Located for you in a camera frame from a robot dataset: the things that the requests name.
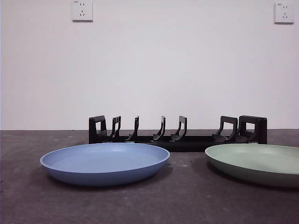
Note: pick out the blue round plate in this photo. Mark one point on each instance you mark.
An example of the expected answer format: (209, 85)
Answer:
(105, 168)

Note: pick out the pale green round plate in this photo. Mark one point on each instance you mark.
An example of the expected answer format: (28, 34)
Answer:
(257, 168)

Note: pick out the black plate rack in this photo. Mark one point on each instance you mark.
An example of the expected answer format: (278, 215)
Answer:
(187, 146)

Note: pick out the white wall socket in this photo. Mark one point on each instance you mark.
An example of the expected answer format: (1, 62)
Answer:
(82, 11)
(283, 12)

